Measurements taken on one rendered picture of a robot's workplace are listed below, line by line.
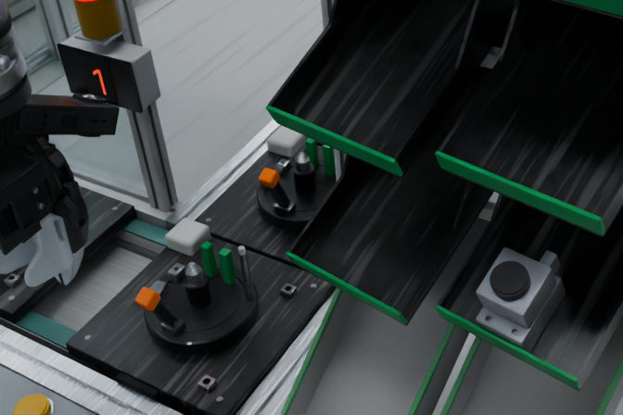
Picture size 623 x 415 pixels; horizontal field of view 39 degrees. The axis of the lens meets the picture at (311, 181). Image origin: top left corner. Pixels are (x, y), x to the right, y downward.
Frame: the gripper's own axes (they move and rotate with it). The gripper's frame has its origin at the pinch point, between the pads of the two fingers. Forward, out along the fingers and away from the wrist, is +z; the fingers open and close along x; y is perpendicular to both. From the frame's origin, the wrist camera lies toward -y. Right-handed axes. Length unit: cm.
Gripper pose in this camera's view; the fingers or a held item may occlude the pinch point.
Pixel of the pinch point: (67, 266)
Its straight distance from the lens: 82.3
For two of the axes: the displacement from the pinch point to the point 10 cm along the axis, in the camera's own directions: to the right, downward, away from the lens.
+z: 0.9, 7.9, 6.1
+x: 8.5, 2.6, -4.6
